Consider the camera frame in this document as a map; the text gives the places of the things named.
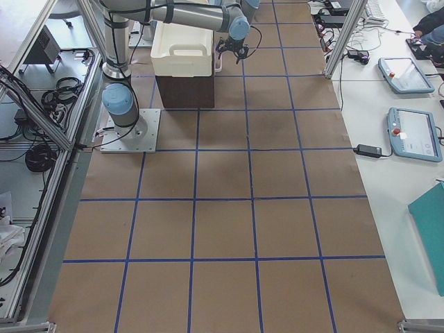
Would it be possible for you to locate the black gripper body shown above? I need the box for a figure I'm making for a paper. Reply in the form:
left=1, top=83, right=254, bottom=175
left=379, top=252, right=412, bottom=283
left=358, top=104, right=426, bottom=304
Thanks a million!
left=217, top=37, right=248, bottom=54

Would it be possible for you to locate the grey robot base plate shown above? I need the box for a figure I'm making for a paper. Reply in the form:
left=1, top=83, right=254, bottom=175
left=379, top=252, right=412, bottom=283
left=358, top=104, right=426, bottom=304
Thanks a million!
left=99, top=108, right=161, bottom=153

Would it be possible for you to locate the black power adapter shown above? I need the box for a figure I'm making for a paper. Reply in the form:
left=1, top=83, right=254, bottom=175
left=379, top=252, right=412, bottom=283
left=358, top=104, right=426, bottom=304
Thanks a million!
left=353, top=144, right=382, bottom=158

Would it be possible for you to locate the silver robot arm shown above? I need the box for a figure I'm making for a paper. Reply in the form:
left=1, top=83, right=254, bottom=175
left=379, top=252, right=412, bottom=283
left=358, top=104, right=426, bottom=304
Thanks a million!
left=100, top=1, right=259, bottom=153

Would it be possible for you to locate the aluminium frame post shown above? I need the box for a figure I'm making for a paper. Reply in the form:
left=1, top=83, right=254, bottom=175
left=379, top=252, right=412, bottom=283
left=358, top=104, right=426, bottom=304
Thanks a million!
left=324, top=0, right=368, bottom=79

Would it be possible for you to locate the blue teach pendant near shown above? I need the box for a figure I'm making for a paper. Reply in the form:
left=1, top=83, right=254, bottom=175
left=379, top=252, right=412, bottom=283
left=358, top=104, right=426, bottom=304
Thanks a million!
left=386, top=107, right=443, bottom=162

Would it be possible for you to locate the blue teach pendant far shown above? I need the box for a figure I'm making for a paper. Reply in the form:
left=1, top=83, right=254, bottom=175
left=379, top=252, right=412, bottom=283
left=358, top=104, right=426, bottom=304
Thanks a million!
left=378, top=58, right=434, bottom=94

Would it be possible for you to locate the dark brown wooden cabinet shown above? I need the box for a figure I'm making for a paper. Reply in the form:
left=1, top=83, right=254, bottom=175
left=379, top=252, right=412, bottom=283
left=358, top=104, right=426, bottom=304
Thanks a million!
left=155, top=75, right=215, bottom=109

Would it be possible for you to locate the blue teach pendant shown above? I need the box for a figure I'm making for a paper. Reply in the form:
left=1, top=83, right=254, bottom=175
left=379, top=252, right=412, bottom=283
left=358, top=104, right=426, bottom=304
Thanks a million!
left=378, top=58, right=434, bottom=94
left=386, top=107, right=443, bottom=162

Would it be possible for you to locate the white drawer handle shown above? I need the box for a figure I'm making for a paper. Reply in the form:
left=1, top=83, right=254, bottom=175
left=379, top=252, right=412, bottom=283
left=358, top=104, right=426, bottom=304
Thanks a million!
left=214, top=59, right=223, bottom=73

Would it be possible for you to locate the white plastic tray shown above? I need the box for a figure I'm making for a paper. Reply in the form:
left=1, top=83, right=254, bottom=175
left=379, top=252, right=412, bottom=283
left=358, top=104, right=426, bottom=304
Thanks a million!
left=151, top=22, right=213, bottom=78

